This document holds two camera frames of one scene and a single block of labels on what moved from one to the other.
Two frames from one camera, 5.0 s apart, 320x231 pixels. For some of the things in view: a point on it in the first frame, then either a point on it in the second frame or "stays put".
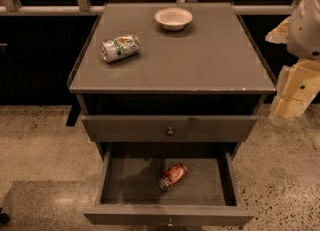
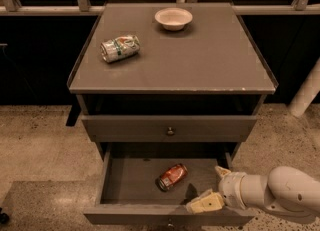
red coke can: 172,176 stays put
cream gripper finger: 296,87 to 208,201
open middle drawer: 128,189 stays put
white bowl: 173,18 stays put
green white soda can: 119,48 stays put
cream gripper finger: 279,35 to 222,172
